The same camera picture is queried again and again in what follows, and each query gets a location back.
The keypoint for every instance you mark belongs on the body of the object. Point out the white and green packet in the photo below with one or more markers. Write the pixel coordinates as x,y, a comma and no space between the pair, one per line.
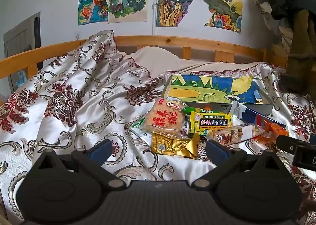
139,128

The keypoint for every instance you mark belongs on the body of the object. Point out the clear rice cracker packet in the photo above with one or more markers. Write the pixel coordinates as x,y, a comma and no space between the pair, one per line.
165,119

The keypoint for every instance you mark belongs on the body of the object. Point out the white wall pipe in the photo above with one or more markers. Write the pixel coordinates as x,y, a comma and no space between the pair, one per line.
154,17

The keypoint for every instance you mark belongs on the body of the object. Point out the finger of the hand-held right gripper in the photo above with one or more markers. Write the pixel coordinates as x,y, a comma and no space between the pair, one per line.
286,142

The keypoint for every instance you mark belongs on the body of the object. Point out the white floral satin blanket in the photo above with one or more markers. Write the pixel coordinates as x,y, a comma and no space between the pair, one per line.
74,116

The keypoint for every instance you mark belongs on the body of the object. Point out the orange snack packet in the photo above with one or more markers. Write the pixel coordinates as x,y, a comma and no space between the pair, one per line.
271,131

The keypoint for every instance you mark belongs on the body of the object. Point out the grey door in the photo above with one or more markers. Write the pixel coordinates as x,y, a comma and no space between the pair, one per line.
19,42

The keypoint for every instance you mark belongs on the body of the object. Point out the olive green cloth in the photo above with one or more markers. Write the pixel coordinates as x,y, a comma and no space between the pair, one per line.
301,42

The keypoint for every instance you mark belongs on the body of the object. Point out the clear nut bar packet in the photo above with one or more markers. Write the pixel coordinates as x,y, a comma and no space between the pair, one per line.
232,135

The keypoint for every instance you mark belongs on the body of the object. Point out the yellow seaweed packet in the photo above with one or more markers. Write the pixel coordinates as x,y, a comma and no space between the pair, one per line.
212,122

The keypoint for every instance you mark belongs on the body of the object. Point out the white and dark blue packet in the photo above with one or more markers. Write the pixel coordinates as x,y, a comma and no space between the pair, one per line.
244,112

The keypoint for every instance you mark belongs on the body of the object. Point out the green sausage packet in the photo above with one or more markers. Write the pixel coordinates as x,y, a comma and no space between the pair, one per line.
195,110

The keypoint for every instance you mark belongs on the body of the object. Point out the gold foil packet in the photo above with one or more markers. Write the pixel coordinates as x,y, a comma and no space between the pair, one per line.
172,147

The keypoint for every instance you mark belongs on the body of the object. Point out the grey box with painted lining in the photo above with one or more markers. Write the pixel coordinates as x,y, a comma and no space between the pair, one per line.
209,89

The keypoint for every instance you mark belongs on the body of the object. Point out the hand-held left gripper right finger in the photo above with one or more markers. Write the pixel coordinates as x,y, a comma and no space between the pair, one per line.
217,152

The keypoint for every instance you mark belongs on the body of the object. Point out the floral patterned cloth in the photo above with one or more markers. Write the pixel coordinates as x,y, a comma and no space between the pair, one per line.
271,17

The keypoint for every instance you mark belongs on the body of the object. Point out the white pillow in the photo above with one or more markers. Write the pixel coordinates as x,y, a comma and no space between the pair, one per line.
153,59

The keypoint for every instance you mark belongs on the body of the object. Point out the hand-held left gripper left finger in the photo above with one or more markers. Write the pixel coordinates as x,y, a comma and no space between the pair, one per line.
100,152

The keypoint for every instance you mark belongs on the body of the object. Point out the orange-haired girl wall poster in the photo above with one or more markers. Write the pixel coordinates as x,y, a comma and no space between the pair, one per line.
91,5

